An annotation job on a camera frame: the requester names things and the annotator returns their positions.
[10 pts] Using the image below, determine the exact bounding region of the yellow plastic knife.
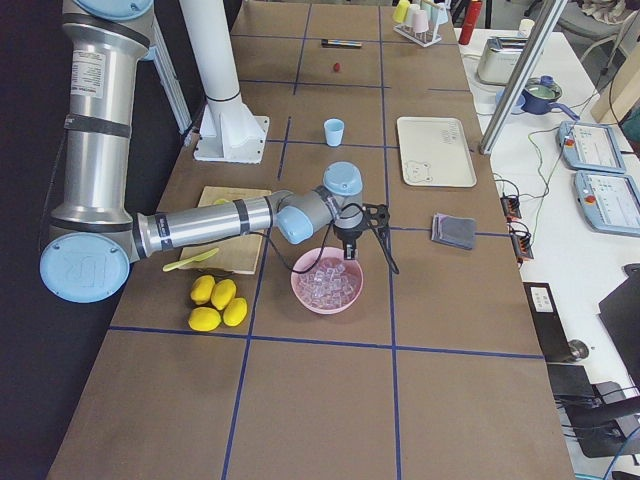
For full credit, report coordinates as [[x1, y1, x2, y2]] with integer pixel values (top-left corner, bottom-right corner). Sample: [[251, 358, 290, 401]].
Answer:
[[162, 248, 219, 272]]

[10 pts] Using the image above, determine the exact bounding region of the red water bottle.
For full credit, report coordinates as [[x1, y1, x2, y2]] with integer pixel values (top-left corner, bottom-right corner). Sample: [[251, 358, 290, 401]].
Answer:
[[458, 0, 483, 45]]

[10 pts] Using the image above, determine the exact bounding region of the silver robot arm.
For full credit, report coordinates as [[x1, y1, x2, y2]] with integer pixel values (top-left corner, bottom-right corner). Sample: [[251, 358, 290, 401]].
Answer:
[[40, 1, 364, 303]]

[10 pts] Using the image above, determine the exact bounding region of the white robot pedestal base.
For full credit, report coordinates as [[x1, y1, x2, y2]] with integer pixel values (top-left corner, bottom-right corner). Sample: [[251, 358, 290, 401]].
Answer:
[[180, 0, 270, 164]]

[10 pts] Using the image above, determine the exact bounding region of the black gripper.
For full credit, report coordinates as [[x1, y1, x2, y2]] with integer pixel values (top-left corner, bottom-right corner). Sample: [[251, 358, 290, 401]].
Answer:
[[333, 218, 366, 260]]

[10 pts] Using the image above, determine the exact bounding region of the light blue plastic cup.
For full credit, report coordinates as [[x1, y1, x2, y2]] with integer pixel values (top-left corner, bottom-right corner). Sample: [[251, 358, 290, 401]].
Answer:
[[323, 118, 345, 147]]

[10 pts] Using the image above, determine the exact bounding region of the steel muddler black tip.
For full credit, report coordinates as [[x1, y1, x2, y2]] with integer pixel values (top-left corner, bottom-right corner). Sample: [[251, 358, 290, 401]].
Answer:
[[321, 39, 363, 49]]

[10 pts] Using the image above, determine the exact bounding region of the pink bowl of ice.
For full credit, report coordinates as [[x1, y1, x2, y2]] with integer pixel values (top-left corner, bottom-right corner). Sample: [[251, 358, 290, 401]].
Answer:
[[290, 247, 364, 315]]

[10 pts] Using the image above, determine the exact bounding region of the cream bear serving tray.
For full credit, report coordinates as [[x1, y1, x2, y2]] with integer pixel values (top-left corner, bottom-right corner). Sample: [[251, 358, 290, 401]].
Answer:
[[396, 116, 477, 188]]

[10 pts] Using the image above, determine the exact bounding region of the blue teach pendant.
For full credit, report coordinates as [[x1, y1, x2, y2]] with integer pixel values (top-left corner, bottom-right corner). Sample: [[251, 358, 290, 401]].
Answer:
[[558, 121, 626, 174], [574, 170, 639, 237]]

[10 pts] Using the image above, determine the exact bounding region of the pink cup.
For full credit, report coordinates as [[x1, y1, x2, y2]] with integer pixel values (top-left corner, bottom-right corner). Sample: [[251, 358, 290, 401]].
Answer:
[[406, 8, 429, 35]]

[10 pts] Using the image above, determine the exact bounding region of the white wire cup rack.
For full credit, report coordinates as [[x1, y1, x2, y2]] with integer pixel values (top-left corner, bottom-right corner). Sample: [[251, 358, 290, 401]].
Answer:
[[392, 0, 451, 48]]

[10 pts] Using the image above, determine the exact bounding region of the blue saucepan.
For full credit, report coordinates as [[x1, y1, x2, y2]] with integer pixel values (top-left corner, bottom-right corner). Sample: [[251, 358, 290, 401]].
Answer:
[[512, 75, 580, 121]]

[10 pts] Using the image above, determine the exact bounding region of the aluminium frame post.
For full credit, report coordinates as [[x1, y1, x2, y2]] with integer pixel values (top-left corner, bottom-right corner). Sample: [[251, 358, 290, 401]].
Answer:
[[478, 0, 568, 155]]

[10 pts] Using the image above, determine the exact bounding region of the yellow lemon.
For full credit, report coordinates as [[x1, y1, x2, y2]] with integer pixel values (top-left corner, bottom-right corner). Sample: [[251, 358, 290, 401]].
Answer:
[[188, 306, 222, 332], [222, 297, 248, 327], [210, 279, 237, 310], [190, 275, 216, 305]]

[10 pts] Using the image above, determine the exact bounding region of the folded grey cloth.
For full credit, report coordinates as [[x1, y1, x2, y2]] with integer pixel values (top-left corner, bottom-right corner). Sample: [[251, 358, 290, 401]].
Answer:
[[431, 213, 477, 250]]

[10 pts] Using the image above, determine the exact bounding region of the bamboo cutting board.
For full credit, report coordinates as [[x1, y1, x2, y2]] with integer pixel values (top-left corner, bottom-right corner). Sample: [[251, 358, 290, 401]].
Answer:
[[179, 186, 272, 275]]

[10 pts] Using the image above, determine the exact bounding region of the yellow cup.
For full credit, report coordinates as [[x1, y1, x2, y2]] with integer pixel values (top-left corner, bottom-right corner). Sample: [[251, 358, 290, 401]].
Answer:
[[392, 0, 411, 24]]

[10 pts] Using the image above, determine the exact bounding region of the white toaster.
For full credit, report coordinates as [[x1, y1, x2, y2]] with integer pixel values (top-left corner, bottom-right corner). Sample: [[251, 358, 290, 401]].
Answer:
[[477, 36, 527, 85]]

